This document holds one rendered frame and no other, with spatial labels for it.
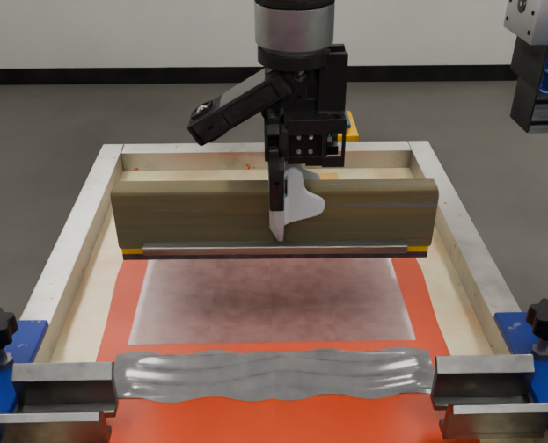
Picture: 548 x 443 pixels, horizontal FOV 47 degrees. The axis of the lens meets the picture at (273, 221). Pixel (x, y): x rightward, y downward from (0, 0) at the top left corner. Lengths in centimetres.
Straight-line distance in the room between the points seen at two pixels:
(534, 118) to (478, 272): 59
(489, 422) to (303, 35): 39
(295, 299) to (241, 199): 19
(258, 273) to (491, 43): 382
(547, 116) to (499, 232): 151
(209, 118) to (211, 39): 365
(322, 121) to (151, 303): 34
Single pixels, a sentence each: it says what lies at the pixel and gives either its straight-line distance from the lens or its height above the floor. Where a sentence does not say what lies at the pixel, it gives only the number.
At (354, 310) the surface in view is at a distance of 80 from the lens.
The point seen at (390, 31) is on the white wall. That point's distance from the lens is 434.
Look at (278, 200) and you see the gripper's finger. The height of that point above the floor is 114.
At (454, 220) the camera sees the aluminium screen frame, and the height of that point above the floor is 99.
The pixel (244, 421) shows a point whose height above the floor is 96.
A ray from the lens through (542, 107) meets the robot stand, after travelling 137.
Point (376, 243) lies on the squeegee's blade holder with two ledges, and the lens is 71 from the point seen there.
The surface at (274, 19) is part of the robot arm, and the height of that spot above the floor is 132.
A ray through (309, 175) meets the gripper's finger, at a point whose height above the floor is 113.
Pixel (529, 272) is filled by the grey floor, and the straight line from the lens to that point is 264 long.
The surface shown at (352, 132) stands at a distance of 127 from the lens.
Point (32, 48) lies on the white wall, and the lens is 452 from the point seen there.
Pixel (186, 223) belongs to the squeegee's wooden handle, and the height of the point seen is 110.
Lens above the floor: 147
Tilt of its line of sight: 32 degrees down
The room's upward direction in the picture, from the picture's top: straight up
